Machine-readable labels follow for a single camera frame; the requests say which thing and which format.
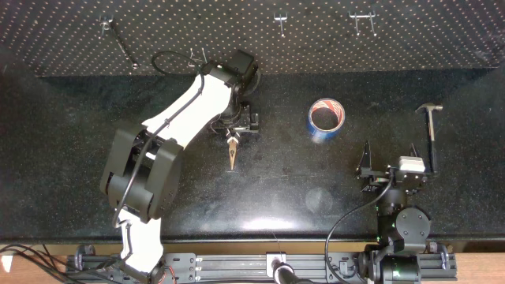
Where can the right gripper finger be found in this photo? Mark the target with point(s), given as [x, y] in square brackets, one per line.
[413, 152]
[366, 159]

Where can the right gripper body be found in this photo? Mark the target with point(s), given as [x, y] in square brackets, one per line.
[375, 177]

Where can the hammer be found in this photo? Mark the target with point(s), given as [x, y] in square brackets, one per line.
[432, 130]

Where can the roll of blue tape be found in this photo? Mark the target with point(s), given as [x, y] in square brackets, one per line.
[315, 132]

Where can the pliers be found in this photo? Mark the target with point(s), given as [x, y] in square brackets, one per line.
[233, 155]

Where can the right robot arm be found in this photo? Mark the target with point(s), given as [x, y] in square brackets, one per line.
[412, 226]

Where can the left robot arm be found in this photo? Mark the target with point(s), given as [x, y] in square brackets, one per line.
[205, 102]

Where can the black pegboard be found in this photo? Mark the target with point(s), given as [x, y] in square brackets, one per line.
[236, 23]

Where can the wrench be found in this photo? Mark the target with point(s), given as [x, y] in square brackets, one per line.
[120, 43]

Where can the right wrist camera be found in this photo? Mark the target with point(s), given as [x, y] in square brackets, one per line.
[411, 164]

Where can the mounting rail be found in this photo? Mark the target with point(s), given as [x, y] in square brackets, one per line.
[236, 264]

